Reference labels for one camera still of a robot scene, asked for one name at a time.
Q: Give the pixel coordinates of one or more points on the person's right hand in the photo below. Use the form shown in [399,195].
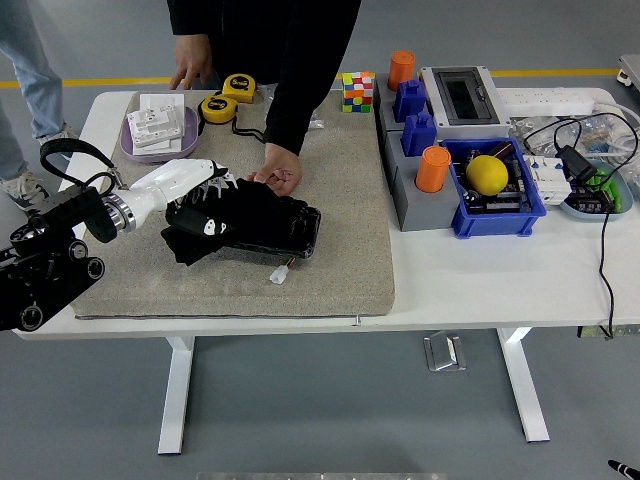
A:
[192,55]

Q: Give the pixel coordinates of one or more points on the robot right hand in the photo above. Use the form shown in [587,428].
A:
[625,469]

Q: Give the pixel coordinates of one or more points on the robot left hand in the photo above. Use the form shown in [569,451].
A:
[170,182]

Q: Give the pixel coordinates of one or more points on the person's left hand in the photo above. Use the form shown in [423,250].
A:
[282,167]

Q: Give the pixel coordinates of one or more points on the black rag with red tag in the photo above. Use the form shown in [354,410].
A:
[250,205]

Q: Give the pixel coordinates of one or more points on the person's left forearm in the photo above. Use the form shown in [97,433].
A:
[295,110]

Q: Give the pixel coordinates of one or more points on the person's right forearm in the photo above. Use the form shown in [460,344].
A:
[190,17]

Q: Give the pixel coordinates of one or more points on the purple oval tray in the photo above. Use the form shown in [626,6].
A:
[191,135]

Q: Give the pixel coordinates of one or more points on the yellow tape measure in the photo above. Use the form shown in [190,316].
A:
[239,87]
[218,108]

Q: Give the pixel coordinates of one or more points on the small clear plastic bag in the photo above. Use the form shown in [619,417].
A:
[316,120]
[266,92]

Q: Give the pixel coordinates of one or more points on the grey-brown mat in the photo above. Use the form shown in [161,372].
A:
[325,250]

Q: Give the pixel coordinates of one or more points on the colourful puzzle cube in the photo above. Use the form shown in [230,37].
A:
[357,92]

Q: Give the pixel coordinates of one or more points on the grey block base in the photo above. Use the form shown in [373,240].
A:
[425,210]
[382,110]

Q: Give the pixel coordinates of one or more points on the white table leg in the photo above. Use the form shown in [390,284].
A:
[176,390]
[522,385]

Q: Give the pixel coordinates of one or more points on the under-table socket strip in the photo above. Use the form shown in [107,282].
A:
[625,331]

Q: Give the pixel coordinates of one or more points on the blue plastic block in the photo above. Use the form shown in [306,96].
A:
[409,100]
[419,135]

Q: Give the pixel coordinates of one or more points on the orange cylinder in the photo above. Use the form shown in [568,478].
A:
[401,70]
[432,170]

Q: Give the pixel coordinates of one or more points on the white table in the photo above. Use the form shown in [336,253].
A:
[450,280]

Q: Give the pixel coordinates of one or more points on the yellow ball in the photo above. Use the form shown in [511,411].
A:
[487,175]

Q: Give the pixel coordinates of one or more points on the silver metal floor plate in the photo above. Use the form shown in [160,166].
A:
[444,352]

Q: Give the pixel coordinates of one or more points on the blue plastic bin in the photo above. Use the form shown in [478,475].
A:
[495,223]

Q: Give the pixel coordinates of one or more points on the black circuit board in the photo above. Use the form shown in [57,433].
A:
[500,203]

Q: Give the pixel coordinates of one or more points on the clear bag of parts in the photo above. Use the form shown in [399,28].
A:
[530,127]

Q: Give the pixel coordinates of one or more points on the light blue tray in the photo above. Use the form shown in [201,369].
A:
[590,215]

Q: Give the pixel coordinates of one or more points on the white circuit breaker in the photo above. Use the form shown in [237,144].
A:
[547,185]

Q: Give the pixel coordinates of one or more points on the black electronic module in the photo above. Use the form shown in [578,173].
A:
[587,202]

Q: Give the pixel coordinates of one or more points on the white power strip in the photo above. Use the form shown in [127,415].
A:
[550,100]

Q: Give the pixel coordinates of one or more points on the green terminal block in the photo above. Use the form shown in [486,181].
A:
[611,192]

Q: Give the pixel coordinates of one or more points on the black power adapter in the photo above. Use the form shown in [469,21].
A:
[575,162]

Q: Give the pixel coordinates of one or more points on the grey platform with wheel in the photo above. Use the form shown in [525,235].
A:
[631,67]

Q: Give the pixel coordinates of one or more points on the white flat switch plate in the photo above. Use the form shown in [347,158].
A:
[160,100]
[167,146]

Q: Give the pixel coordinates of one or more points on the white switch module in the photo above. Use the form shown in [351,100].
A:
[155,125]

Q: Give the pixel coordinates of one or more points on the grey electrical enclosure box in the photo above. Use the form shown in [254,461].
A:
[470,127]

